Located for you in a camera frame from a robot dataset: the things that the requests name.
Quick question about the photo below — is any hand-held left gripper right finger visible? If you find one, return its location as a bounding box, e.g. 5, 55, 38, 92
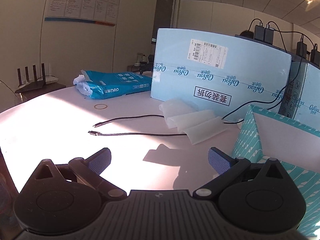
192, 147, 292, 201

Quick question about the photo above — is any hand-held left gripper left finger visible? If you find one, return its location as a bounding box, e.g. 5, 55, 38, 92
29, 147, 127, 202

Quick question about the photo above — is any teal gift box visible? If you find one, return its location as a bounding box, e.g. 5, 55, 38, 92
230, 104, 320, 238

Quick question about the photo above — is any white desktop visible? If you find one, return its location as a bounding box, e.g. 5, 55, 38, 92
0, 84, 250, 198

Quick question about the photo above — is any white foam packaging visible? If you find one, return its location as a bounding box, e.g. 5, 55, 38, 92
159, 98, 228, 145

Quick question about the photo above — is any blue paper ream pack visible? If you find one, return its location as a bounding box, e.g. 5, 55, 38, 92
73, 70, 152, 100

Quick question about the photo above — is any dark side cabinet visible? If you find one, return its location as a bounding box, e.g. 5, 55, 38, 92
15, 82, 67, 103

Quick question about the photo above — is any white flat device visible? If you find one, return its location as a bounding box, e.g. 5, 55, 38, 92
37, 76, 60, 85

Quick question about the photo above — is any dark background table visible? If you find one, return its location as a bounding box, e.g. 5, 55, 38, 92
127, 64, 153, 77

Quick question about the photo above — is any light blue carton with label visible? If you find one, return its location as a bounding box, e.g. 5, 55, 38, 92
150, 28, 292, 117

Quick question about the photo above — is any black router with antennas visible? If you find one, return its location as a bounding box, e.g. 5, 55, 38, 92
14, 63, 47, 94

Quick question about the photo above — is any dark window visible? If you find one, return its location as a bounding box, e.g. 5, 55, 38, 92
152, 0, 175, 43

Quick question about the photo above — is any black charging cable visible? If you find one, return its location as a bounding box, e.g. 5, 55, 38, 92
92, 61, 303, 128
88, 120, 245, 137

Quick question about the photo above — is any wall poster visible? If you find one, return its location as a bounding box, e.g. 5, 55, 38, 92
44, 0, 123, 27

